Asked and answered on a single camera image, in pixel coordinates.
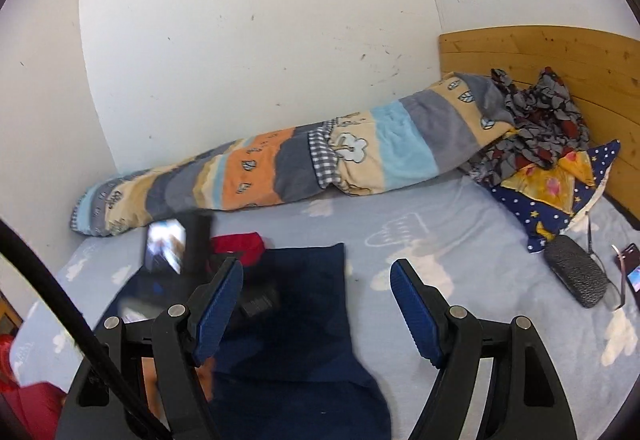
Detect navy yellow star pillow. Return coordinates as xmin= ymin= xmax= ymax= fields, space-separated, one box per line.
xmin=489 ymin=140 xmax=622 ymax=254

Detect grey red patterned cloth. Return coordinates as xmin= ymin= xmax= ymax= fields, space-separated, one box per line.
xmin=461 ymin=67 xmax=590 ymax=188

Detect striped patterned rolled quilt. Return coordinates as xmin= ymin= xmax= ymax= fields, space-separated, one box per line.
xmin=70 ymin=73 xmax=514 ymax=237

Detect black glasses case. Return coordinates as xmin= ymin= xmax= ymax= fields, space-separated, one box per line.
xmin=542 ymin=235 xmax=608 ymax=308

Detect red object at bedside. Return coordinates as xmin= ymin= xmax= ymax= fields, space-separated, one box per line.
xmin=1 ymin=334 xmax=66 ymax=440

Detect black cable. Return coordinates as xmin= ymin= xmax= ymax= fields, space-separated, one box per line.
xmin=0 ymin=218 xmax=172 ymax=440

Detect smartphone with red case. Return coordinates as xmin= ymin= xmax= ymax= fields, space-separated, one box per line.
xmin=612 ymin=243 xmax=640 ymax=306

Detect navy shirt with red collar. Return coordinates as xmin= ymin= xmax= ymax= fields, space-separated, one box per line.
xmin=202 ymin=232 xmax=392 ymax=439

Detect wooden headboard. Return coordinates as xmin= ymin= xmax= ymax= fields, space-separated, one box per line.
xmin=438 ymin=26 xmax=640 ymax=217

